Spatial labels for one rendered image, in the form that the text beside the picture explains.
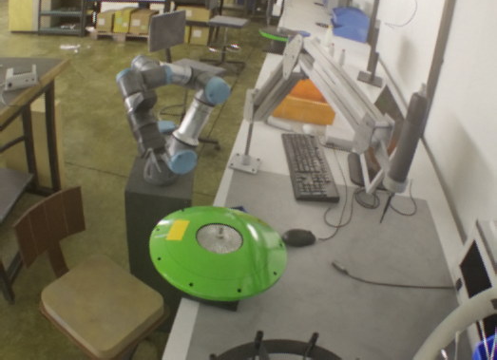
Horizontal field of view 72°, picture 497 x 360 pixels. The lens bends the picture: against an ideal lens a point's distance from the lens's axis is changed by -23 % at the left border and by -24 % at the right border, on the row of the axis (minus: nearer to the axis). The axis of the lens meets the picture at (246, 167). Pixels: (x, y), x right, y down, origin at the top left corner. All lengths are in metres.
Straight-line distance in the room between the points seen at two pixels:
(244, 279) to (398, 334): 0.46
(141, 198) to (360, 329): 0.87
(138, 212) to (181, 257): 0.65
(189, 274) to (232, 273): 0.09
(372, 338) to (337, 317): 0.12
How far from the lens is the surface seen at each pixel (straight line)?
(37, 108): 2.68
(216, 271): 0.90
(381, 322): 1.13
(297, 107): 1.95
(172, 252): 0.93
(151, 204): 1.51
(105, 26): 6.67
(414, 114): 0.72
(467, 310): 0.44
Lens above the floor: 1.72
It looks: 31 degrees down
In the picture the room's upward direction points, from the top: 9 degrees clockwise
